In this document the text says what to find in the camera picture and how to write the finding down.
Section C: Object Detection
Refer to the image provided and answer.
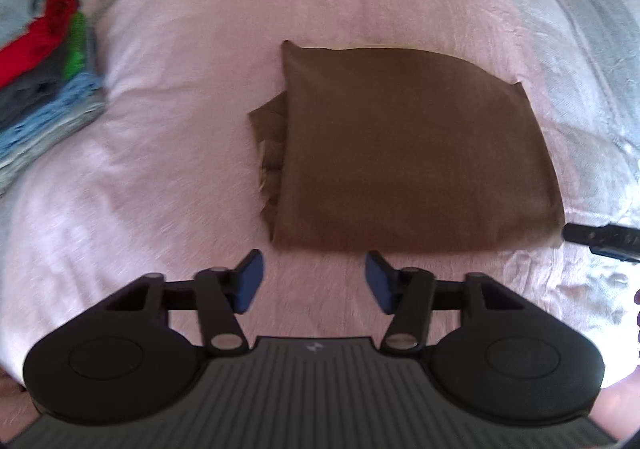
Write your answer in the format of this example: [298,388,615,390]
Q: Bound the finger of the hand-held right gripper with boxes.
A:
[563,223,640,261]

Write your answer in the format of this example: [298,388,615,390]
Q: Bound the pale herringbone bed blanket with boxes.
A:
[0,0,640,430]

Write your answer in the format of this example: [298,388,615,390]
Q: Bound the stack of folded clothes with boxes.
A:
[0,0,109,198]

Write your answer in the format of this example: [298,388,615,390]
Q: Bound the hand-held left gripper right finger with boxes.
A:
[365,250,524,356]

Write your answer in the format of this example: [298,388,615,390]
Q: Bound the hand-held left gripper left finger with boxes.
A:
[104,249,265,356]

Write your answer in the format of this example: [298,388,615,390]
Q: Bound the brown garment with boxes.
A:
[247,39,567,253]

